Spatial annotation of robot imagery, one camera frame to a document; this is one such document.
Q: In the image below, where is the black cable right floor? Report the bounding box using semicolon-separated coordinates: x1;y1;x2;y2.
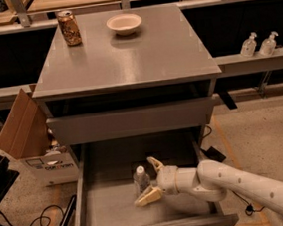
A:
201;119;267;220

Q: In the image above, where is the gold soda can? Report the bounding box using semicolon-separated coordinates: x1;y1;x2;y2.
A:
56;10;82;46

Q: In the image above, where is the left hand sanitizer bottle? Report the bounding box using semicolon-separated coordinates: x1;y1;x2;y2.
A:
240;32;257;57

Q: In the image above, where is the grey top drawer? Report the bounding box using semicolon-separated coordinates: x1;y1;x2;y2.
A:
46;97;215;145

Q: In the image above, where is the white paper bowl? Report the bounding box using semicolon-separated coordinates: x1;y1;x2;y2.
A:
106;13;142;36

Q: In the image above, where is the grey drawer cabinet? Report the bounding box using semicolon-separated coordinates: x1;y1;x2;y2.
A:
24;0;229;156

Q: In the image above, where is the hand sanitizer bottle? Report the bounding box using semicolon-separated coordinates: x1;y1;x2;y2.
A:
259;31;278;56
240;32;257;57

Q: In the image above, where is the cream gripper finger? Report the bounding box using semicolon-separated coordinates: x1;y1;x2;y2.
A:
147;156;164;172
135;186;163;207

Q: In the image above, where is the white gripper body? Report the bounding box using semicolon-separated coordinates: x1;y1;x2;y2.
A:
156;165;179;195

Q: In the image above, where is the open cardboard box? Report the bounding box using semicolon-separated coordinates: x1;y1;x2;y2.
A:
0;89;79;186

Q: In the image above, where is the black power adapter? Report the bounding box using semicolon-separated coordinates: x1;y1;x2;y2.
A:
202;146;226;162

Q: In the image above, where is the right hand sanitizer bottle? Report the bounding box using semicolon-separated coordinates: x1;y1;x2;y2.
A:
259;31;278;56

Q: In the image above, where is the grey metal shelf rail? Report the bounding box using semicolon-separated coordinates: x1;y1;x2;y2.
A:
0;48;283;110

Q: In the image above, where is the open grey middle drawer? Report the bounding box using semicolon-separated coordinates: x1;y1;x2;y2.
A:
75;130;239;226

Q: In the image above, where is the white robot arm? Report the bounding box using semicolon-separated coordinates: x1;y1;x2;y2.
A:
135;157;283;216

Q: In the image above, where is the clear plastic water bottle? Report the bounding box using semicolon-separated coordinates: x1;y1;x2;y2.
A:
133;166;150;196

